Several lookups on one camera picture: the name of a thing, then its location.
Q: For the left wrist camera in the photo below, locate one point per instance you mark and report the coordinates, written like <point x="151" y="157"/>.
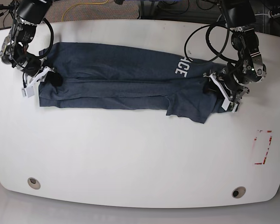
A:
<point x="229" y="106"/>

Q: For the red tape rectangle marking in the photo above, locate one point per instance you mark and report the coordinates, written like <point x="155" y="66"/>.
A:
<point x="261" y="146"/>

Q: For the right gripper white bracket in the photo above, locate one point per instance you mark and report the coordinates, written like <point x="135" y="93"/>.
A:
<point x="45" y="73"/>

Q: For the table cable grommet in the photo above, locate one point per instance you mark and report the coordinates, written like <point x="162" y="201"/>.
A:
<point x="238" y="192"/>
<point x="34" y="183"/>

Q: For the dark blue T-shirt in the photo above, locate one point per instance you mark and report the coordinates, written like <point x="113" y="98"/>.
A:
<point x="125" y="78"/>

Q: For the left table cable grommet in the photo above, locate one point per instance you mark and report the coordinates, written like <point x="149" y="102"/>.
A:
<point x="34" y="183"/>

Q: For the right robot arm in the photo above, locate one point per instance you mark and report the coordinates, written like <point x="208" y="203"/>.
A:
<point x="26" y="15"/>

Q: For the white power strip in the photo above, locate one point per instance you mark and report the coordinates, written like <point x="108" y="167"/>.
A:
<point x="274" y="12"/>

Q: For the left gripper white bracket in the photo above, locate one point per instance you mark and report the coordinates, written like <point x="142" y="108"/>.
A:
<point x="228" y="86"/>

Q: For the right table cable grommet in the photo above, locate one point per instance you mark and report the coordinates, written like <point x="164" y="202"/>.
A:
<point x="238" y="192"/>

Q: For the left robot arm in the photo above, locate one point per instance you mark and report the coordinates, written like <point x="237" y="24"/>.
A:
<point x="238" y="17"/>

